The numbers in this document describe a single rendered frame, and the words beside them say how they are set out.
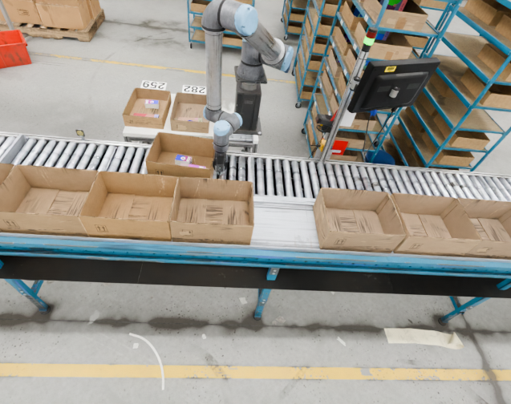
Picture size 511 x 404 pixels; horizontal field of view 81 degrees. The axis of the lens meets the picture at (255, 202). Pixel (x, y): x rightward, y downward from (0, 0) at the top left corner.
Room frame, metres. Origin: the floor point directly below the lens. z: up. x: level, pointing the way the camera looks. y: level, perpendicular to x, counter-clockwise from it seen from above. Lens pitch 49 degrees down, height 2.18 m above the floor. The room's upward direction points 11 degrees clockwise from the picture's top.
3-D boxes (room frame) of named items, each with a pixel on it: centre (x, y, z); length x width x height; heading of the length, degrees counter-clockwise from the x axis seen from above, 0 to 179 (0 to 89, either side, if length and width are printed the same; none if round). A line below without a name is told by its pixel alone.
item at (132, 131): (2.04, 0.61, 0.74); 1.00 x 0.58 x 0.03; 102
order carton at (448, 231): (1.12, -0.96, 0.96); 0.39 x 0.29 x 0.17; 99
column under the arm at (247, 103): (2.03, 0.20, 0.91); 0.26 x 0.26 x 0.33; 12
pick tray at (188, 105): (1.99, 0.62, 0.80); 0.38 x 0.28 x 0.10; 10
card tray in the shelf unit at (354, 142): (2.47, -0.70, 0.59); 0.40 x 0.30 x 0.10; 7
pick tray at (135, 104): (1.94, 0.95, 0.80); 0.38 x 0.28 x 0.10; 9
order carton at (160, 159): (1.41, 0.51, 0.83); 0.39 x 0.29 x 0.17; 95
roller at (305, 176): (1.48, -0.33, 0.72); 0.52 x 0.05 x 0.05; 9
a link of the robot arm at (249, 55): (2.03, 0.19, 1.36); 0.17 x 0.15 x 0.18; 68
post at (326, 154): (1.78, -0.44, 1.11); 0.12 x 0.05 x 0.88; 99
